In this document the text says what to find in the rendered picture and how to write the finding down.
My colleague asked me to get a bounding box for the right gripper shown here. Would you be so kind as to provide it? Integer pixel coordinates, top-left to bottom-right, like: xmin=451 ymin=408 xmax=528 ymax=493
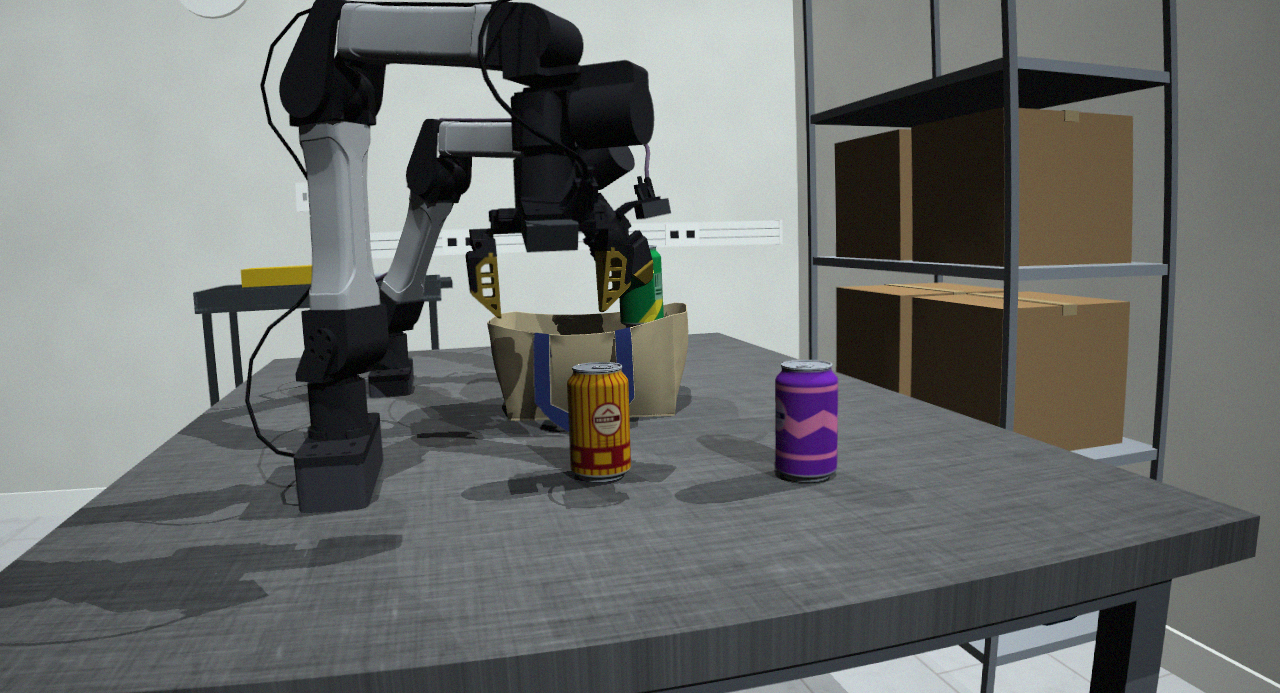
xmin=465 ymin=155 xmax=634 ymax=319

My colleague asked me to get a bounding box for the beige canvas tote bag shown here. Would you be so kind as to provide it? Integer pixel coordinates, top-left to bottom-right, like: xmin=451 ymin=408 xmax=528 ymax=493
xmin=486 ymin=304 xmax=689 ymax=433

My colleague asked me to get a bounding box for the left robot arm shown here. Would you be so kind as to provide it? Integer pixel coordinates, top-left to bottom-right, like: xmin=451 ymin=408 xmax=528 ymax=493
xmin=369 ymin=119 xmax=671 ymax=382

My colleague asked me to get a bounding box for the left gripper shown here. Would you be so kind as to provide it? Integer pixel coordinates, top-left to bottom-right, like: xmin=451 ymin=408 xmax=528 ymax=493
xmin=582 ymin=193 xmax=653 ymax=284

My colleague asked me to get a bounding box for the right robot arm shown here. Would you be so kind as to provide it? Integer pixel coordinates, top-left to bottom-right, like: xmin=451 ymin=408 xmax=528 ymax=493
xmin=279 ymin=0 xmax=654 ymax=468

